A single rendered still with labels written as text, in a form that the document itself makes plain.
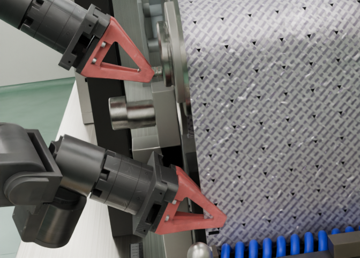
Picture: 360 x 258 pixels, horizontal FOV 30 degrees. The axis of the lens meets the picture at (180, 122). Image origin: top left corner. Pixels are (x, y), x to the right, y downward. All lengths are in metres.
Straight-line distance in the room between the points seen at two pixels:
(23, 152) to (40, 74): 5.79
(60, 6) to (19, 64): 5.73
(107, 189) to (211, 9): 0.22
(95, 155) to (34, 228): 0.11
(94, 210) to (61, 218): 0.51
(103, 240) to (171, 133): 0.38
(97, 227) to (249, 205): 0.47
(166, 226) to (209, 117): 0.13
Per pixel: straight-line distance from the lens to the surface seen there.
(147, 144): 0.82
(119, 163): 0.73
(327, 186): 0.78
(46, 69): 6.45
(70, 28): 0.74
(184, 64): 0.70
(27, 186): 0.67
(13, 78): 6.51
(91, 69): 0.75
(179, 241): 0.87
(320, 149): 0.76
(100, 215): 1.23
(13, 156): 0.67
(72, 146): 0.72
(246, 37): 0.72
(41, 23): 0.75
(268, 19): 0.72
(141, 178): 0.72
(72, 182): 0.72
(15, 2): 0.75
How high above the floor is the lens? 1.40
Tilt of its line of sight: 17 degrees down
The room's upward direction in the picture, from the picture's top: 7 degrees counter-clockwise
